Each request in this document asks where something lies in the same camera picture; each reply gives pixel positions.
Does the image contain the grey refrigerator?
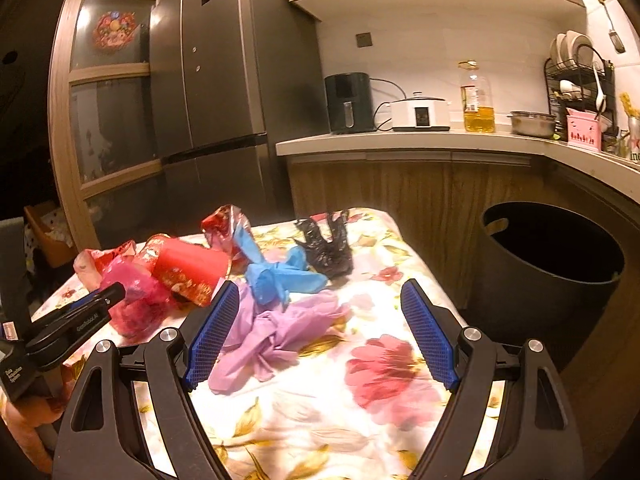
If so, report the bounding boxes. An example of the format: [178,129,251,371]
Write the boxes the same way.
[149,0,328,233]

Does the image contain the wooden door with glass panels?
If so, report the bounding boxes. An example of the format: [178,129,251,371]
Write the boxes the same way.
[47,0,186,256]

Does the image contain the red round door decoration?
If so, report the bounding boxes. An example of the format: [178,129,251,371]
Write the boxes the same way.
[91,10,140,53]

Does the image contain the hanging metal spatula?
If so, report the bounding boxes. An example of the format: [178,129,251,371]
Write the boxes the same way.
[591,0,627,55]

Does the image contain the black round trash bin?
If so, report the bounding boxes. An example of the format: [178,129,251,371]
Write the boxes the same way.
[462,201,626,361]

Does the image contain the wooden base cabinet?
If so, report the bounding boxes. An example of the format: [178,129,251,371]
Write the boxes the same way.
[286,152,640,411]

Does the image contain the purple plastic bag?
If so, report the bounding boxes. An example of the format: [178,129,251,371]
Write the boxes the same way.
[209,287,352,396]

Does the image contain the white rice cooker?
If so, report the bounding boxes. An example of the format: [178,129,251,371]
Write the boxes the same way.
[390,91,452,132]

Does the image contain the cooking oil bottle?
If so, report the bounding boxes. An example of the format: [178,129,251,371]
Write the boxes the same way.
[459,60,496,134]

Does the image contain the white plates in rack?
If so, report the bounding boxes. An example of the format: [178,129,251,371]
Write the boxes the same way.
[550,31,596,66]

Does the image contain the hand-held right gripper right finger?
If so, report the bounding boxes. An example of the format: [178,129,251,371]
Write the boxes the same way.
[401,279,586,480]

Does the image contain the pink plastic bag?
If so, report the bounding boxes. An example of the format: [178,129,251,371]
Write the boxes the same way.
[102,255,176,338]

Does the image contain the steel bowl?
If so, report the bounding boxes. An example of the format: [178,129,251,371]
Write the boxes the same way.
[507,111,558,137]

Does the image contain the black plastic bag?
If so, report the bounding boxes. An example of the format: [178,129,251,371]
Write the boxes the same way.
[292,207,355,278]

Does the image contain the red packet with gold print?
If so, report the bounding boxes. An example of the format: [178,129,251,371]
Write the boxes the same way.
[150,237,232,307]

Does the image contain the pale orange plastic bag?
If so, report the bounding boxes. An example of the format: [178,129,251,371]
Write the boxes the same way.
[74,241,138,291]

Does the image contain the floral tablecloth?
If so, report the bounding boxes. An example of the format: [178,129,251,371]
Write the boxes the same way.
[0,207,503,480]

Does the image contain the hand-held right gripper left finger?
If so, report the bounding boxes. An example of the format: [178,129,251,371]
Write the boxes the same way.
[52,280,241,480]

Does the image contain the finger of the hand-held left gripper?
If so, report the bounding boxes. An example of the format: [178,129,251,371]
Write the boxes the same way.
[24,305,112,368]
[29,282,127,334]

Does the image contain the red foil snack wrapper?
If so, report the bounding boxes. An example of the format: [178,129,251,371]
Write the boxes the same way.
[201,204,257,266]

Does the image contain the orange cardboard box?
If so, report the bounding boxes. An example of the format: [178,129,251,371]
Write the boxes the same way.
[24,201,76,267]

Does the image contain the air fryer power cable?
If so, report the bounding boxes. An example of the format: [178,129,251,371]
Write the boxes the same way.
[370,78,408,98]

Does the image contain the pink utensil box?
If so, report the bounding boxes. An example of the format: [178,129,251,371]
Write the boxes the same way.
[566,112,603,150]

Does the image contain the black air fryer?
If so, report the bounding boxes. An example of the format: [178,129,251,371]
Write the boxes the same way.
[324,72,376,135]

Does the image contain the black wire dish rack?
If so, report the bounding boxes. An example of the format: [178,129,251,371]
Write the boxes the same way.
[544,45,617,136]

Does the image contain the blue rubber glove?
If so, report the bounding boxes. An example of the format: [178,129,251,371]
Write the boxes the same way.
[232,225,328,306]

